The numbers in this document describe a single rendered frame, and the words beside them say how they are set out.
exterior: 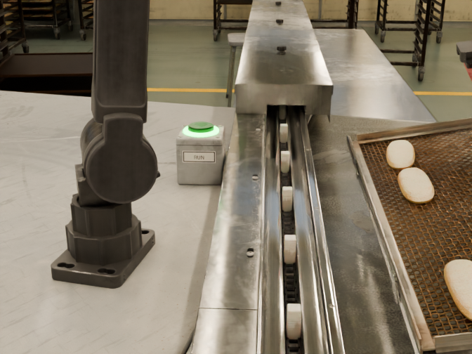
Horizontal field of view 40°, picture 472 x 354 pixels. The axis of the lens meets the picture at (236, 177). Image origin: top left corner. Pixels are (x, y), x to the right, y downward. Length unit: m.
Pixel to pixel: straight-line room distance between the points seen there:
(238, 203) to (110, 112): 0.22
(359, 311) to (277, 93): 0.59
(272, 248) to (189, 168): 0.28
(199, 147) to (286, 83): 0.29
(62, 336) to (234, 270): 0.18
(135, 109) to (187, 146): 0.28
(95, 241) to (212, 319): 0.20
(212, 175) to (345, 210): 0.21
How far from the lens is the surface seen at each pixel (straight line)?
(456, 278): 0.61
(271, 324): 0.62
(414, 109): 1.46
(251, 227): 0.77
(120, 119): 0.69
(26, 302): 0.74
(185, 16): 7.85
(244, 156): 0.99
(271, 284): 0.68
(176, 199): 0.95
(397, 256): 0.67
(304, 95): 1.20
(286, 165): 0.99
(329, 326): 0.61
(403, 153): 0.90
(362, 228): 0.88
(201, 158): 0.98
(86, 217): 0.74
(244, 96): 1.20
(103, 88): 0.70
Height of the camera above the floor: 1.21
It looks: 22 degrees down
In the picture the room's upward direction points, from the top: straight up
